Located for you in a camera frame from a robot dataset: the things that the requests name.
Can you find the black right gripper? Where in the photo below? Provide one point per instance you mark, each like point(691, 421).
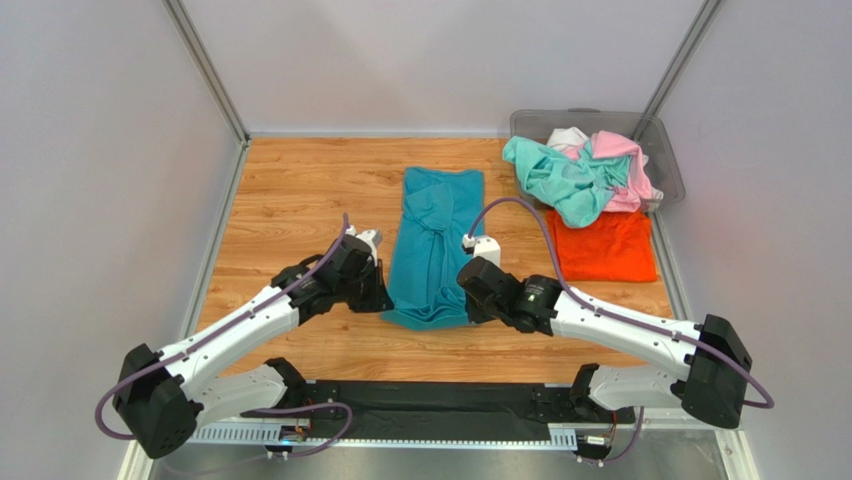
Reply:
point(476, 309)

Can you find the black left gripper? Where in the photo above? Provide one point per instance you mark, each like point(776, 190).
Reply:
point(379, 299)

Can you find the teal t shirt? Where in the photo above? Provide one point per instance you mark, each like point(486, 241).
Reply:
point(438, 209)

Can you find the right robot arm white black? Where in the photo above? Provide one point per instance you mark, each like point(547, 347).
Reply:
point(701, 367)

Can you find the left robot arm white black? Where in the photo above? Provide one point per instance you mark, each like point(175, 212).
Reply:
point(163, 396)

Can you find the folded orange t shirt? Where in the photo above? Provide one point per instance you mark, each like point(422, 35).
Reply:
point(615, 248)

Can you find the mint green t shirt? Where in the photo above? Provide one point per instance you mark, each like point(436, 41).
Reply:
point(550, 177)

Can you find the white t shirt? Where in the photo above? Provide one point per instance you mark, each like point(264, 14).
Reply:
point(567, 139)

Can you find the pink t shirt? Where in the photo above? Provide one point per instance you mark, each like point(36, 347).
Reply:
point(619, 163)

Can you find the clear plastic bin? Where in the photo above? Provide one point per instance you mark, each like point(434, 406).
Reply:
point(647, 131)

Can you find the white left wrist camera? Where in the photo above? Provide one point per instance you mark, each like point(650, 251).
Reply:
point(372, 238)

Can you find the aluminium front frame rail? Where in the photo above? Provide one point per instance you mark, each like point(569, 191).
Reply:
point(567, 404)

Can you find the right aluminium corner post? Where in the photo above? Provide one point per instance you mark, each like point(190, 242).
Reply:
point(690, 43)

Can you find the aluminium corner post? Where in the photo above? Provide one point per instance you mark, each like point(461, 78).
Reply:
point(690, 43)
point(180, 16)

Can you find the left aluminium corner post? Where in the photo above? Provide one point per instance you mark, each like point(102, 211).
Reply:
point(180, 16)

